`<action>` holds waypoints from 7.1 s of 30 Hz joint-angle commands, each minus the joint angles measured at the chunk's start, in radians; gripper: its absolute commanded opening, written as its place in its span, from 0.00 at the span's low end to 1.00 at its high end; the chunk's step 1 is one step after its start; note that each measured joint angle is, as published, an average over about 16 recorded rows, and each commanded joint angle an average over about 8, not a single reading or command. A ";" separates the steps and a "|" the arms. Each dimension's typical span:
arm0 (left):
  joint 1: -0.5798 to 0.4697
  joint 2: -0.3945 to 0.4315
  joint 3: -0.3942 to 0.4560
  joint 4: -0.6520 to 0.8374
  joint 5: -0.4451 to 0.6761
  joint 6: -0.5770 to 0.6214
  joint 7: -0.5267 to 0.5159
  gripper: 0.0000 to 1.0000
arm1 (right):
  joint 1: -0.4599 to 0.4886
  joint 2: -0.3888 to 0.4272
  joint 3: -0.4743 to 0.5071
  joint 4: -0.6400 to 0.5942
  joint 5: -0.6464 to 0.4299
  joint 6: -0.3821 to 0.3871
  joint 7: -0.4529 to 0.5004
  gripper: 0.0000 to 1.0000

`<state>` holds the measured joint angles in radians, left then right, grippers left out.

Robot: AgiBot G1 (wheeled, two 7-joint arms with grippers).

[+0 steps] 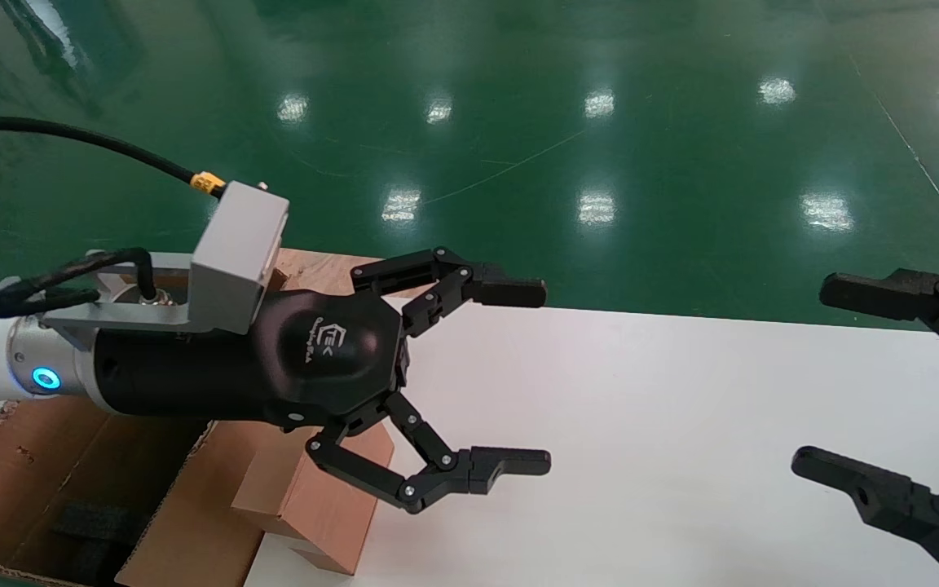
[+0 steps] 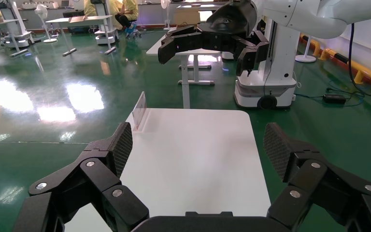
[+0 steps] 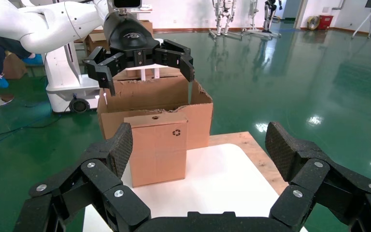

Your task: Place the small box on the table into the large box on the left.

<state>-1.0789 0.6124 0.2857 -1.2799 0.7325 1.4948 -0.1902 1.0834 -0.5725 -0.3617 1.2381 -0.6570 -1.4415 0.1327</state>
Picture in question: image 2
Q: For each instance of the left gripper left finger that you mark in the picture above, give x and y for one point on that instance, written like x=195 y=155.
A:
x=108 y=150

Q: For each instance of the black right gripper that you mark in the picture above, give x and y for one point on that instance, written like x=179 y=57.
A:
x=230 y=25

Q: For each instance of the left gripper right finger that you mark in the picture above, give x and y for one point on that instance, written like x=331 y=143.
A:
x=300 y=153

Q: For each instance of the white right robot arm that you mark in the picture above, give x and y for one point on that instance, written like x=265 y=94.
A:
x=316 y=16

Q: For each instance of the brown cardboard carton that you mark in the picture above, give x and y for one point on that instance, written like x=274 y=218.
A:
x=187 y=19

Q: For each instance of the clear acrylic sign holder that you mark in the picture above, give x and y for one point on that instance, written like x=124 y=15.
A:
x=139 y=110

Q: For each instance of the black power adapter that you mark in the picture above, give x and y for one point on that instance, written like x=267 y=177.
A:
x=334 y=98

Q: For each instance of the white wheeled robot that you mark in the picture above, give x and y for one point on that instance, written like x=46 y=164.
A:
x=16 y=35
x=105 y=35
x=278 y=70

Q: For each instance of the blue stool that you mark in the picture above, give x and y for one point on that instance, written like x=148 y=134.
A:
x=131 y=28

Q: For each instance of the yellow black floor barrier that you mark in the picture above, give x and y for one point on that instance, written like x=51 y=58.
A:
x=358 y=67

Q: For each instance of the white pedestal fan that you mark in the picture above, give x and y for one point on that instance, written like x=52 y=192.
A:
x=41 y=11
x=165 y=4

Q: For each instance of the white pedestal stand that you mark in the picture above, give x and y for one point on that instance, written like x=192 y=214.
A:
x=305 y=58

